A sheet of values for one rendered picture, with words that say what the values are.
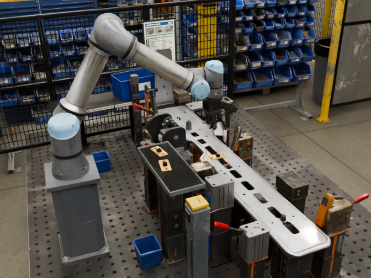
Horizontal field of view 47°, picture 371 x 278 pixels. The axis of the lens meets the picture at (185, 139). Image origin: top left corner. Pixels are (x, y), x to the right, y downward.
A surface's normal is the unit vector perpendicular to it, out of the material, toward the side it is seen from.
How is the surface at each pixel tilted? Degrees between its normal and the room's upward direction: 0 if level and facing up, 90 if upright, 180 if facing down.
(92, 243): 90
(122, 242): 0
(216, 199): 90
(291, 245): 0
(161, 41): 90
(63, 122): 7
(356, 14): 91
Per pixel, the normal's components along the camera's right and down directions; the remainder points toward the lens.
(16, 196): -0.02, -0.89
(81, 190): 0.33, 0.43
